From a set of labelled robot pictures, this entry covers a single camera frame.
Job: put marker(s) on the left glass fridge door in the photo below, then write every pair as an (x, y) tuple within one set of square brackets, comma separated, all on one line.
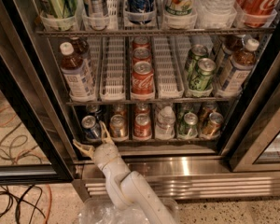
[(54, 172)]

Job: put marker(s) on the blue pepsi can rear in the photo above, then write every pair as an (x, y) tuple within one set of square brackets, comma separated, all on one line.
[(94, 110)]

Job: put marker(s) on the gold soda can front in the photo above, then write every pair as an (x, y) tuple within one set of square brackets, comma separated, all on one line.
[(212, 126)]

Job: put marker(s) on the red coke can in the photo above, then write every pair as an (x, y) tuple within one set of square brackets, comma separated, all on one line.
[(141, 55), (141, 108), (141, 42), (142, 127)]

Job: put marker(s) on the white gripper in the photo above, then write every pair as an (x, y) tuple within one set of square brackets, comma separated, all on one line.
[(104, 155)]

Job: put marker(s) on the blue pepsi can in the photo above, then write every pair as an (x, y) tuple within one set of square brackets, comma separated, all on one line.
[(91, 128), (94, 110)]

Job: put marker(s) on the red coca-cola bottle top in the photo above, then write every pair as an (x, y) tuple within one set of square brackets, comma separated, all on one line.
[(256, 12)]

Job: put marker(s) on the iced tea bottle left rear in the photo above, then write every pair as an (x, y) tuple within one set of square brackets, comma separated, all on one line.
[(82, 47)]

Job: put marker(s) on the gold soda can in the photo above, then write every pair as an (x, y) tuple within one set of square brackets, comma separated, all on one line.
[(212, 126), (206, 109)]

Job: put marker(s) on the glass fridge door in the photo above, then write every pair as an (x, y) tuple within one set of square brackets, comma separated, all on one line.
[(259, 150), (54, 172)]

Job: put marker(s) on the clear water bottle bottom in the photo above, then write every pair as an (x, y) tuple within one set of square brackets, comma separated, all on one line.
[(165, 124)]

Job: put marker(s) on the empty white tray right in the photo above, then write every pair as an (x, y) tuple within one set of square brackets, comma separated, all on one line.
[(169, 82)]

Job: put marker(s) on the iced tea bottle left front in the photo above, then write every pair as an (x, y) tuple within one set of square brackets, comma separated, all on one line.
[(77, 73)]

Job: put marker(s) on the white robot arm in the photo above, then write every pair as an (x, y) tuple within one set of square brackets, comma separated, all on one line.
[(125, 187)]

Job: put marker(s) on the green can middle rear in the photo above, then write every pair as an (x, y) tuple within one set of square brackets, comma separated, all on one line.
[(194, 55)]

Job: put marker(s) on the clear plastic bin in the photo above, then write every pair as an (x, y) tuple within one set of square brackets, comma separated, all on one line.
[(103, 211)]

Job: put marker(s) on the green can middle front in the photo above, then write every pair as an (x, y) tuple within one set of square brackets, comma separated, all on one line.
[(202, 74)]

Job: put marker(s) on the iced tea bottle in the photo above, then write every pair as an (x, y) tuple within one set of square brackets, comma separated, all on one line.
[(238, 66), (82, 47), (77, 73), (230, 44)]

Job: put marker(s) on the green soda can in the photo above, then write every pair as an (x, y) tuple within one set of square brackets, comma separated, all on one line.
[(184, 108), (188, 126)]

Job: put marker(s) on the red coke can middle rear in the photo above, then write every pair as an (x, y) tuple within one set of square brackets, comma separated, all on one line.
[(141, 42)]

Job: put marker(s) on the green soda can bottom front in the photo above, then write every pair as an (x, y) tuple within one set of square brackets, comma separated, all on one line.
[(188, 126)]

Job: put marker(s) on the iced tea bottle right rear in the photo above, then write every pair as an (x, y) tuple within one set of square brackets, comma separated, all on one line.
[(230, 44)]

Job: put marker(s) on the iced tea bottle right front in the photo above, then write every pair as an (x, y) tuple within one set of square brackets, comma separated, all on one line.
[(238, 66)]

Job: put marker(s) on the blue pepsi bottle top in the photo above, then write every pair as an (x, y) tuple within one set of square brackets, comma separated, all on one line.
[(140, 11)]

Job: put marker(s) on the silver bottle top shelf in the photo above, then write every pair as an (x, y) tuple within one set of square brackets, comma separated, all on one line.
[(96, 8)]

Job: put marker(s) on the red coca-cola can middle front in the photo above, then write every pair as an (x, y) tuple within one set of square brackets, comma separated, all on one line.
[(142, 78)]

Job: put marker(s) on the steel fridge base grille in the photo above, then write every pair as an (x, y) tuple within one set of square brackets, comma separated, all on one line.
[(188, 178)]

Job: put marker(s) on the gold soda can rear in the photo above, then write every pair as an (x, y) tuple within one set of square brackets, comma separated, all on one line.
[(206, 109)]

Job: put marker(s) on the brown soda can rear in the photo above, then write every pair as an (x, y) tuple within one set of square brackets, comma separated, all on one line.
[(119, 109)]

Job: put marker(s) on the green soda can bottom rear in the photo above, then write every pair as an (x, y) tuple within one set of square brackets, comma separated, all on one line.
[(184, 108)]

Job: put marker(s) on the green bottle top shelf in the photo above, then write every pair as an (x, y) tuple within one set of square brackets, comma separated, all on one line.
[(57, 0)]

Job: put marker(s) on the right glass fridge door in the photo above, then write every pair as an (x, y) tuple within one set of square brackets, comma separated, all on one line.
[(259, 150)]

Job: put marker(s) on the red coke can bottom front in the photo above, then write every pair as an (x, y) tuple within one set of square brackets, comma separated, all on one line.
[(142, 127)]

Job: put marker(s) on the red coke can bottom rear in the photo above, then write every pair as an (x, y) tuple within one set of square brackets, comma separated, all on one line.
[(141, 108)]

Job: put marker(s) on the blue pepsi can front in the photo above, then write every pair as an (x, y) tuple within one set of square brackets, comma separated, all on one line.
[(91, 128)]

